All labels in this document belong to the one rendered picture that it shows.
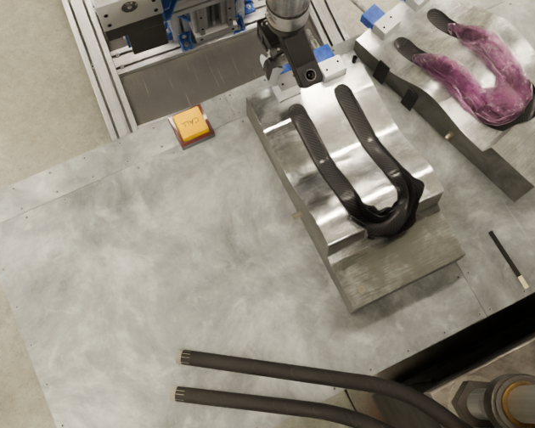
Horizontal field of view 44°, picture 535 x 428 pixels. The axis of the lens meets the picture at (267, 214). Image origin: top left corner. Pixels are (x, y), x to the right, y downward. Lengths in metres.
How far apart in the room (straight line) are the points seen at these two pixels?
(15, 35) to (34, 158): 0.50
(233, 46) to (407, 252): 1.14
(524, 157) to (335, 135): 0.39
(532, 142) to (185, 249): 0.76
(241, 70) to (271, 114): 0.83
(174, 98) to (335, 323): 1.08
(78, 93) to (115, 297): 1.22
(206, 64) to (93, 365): 1.17
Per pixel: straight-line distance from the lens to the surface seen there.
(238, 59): 2.25
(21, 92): 2.56
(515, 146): 1.46
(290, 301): 1.39
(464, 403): 1.40
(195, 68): 2.24
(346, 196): 1.33
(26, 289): 1.47
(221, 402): 1.33
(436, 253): 1.39
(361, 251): 1.36
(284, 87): 1.38
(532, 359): 1.50
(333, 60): 1.45
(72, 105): 2.49
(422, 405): 1.28
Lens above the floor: 2.17
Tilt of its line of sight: 74 degrees down
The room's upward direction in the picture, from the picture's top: 4 degrees clockwise
